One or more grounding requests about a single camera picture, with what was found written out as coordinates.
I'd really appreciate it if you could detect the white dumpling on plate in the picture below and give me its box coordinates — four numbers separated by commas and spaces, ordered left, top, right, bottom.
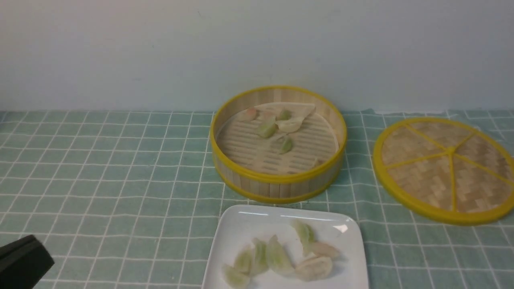
294, 256, 333, 282

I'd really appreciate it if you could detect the green dumpling steamer upper left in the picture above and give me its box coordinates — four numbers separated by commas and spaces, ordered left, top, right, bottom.
256, 119, 277, 138

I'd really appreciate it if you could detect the green dumpling plate bottom left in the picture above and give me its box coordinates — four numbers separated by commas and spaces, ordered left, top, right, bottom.
222, 265, 251, 289

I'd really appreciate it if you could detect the small green dumpling steamer back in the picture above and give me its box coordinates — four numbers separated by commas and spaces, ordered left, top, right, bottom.
276, 109, 292, 121

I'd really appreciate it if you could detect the pink dumpling in steamer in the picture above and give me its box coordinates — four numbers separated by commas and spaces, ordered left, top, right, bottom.
237, 107, 258, 122

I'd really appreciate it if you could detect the yellow bamboo steamer basket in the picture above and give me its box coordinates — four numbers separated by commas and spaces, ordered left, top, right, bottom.
209, 85, 347, 204

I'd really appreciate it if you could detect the green dumpling plate top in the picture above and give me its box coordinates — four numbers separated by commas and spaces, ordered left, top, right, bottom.
291, 219, 316, 257

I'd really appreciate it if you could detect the white dumpling in steamer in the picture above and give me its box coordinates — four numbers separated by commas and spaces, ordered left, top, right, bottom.
275, 116, 305, 134

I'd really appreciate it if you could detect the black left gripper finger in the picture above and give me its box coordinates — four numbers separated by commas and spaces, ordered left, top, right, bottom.
0, 235, 55, 289

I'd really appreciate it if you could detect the yellow woven steamer lid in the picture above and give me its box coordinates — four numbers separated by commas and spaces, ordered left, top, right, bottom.
372, 117, 514, 226

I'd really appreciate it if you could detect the green dumpling steamer middle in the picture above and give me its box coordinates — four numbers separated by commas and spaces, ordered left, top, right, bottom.
279, 136, 293, 155

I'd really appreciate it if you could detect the white square plate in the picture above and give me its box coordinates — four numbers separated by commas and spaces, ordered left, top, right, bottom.
202, 205, 370, 289

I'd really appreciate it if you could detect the green dumpling plate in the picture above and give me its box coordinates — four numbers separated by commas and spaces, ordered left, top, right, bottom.
291, 219, 316, 257
250, 238, 269, 276
222, 265, 251, 289

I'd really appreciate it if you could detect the green checkered tablecloth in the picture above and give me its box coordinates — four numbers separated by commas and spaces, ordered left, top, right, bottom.
0, 110, 514, 289

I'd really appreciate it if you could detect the pink dumpling on plate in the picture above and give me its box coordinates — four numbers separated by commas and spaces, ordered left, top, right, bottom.
310, 241, 341, 258

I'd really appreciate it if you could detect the green dumpling plate centre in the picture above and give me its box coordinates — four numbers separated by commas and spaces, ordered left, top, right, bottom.
250, 238, 269, 276

